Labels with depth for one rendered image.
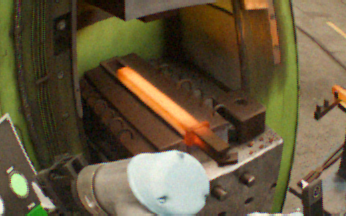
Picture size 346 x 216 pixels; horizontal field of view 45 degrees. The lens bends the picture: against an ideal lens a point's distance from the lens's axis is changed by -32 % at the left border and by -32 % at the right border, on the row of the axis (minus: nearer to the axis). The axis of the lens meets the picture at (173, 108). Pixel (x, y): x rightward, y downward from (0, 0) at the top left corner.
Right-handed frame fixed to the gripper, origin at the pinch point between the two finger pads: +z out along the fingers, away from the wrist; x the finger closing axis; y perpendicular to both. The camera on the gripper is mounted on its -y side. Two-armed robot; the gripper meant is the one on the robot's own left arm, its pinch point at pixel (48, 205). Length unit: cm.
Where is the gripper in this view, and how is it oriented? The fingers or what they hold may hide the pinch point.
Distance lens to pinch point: 81.7
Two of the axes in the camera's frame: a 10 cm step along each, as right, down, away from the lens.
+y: -4.7, -8.7, -1.7
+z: -6.7, 2.3, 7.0
